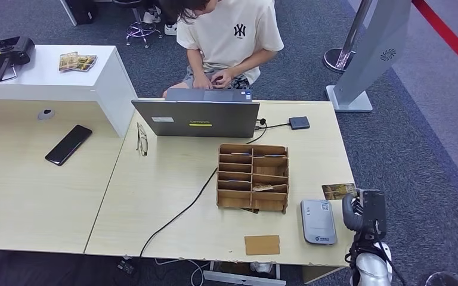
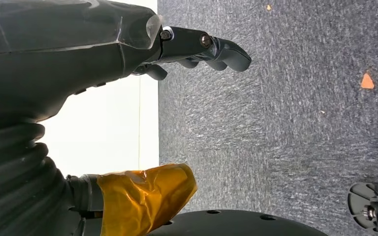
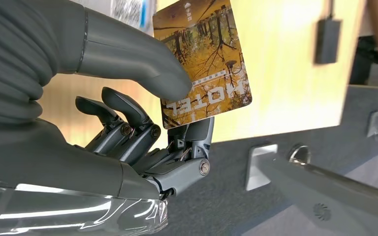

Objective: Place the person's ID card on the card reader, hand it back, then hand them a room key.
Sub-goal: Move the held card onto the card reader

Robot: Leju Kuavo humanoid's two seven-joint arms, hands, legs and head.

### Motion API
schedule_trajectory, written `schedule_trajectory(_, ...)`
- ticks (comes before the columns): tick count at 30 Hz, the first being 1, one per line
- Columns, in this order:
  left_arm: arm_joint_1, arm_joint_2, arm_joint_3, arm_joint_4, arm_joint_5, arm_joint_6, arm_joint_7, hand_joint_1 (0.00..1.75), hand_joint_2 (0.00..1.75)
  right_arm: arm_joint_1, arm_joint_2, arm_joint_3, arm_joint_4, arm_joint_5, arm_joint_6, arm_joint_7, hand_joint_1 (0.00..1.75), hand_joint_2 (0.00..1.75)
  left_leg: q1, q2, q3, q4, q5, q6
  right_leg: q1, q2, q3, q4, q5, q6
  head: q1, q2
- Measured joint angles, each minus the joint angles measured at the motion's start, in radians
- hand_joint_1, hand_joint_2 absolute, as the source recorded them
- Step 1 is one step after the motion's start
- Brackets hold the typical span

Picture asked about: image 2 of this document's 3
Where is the large orange floor scrap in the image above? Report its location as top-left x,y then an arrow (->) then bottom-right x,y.
360,72 -> 376,90

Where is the black caster wheel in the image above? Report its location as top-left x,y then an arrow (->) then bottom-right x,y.
347,182 -> 378,236

